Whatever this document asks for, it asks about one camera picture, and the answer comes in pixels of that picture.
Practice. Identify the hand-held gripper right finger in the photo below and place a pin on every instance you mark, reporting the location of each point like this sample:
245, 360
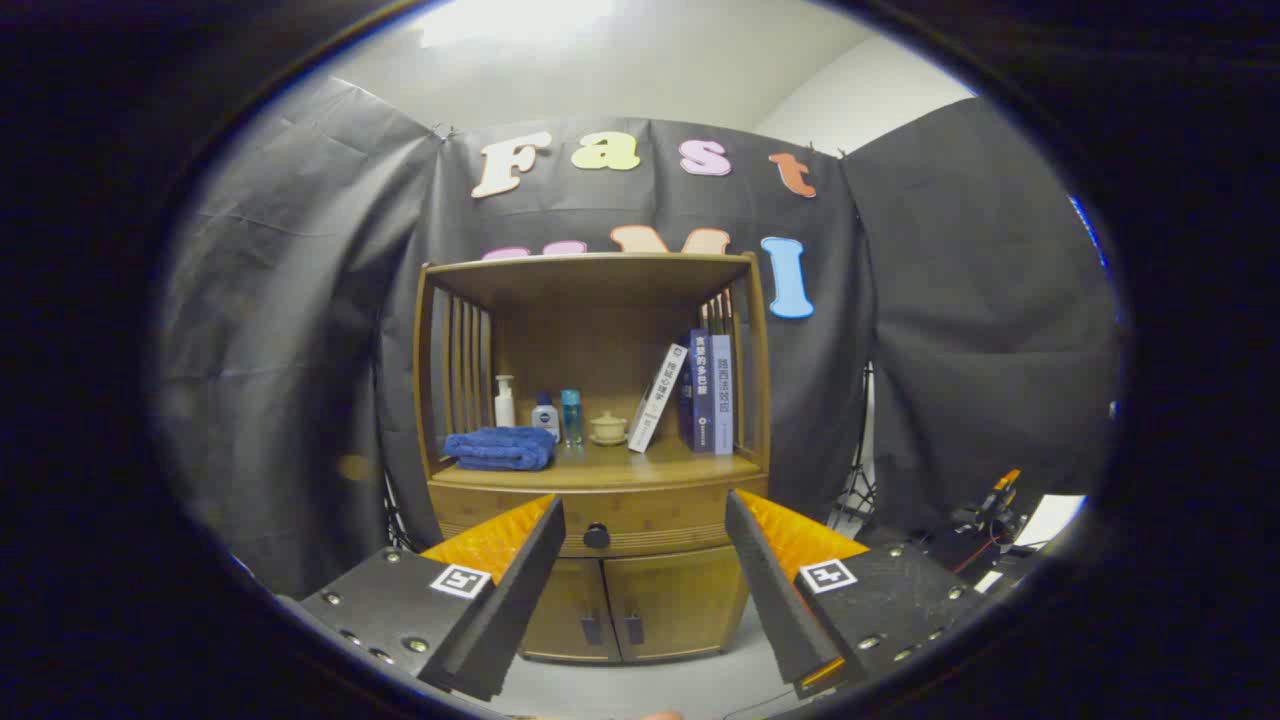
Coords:
775, 600

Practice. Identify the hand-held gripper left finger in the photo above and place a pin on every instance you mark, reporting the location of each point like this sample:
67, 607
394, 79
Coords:
520, 590

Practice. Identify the black drawer knob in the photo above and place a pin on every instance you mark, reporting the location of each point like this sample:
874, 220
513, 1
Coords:
597, 535

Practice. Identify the wooden cabinet door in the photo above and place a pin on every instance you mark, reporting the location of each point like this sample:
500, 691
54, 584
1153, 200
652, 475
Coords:
565, 600
685, 595

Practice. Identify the wooden countertop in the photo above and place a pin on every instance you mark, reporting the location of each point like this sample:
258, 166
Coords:
640, 468

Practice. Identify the wooden cabinet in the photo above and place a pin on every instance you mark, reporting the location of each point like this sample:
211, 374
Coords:
600, 320

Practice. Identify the blue folded towel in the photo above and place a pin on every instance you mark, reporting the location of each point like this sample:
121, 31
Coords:
500, 450

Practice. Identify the black tripod stand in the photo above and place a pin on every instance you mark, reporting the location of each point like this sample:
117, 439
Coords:
858, 480

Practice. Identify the white bottle with blue cap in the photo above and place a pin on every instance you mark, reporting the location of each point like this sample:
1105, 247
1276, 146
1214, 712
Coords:
545, 418

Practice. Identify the white pump bottle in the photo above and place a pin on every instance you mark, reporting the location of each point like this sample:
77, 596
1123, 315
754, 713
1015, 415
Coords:
505, 410

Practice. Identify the clear blue bottle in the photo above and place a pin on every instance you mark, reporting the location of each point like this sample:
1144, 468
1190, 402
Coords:
571, 415

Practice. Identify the beige lidded tea cup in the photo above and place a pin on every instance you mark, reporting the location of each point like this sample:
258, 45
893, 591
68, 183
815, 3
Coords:
608, 428

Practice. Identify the pale lilac book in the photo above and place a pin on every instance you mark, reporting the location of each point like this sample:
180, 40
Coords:
722, 400

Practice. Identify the dark blue book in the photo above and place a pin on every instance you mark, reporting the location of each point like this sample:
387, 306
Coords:
700, 395

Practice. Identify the black and orange device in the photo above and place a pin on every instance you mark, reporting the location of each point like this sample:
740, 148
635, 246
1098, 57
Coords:
985, 515

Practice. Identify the white book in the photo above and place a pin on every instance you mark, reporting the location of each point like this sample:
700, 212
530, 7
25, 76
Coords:
657, 400

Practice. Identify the white sheet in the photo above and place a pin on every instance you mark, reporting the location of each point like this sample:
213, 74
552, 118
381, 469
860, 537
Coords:
1050, 517

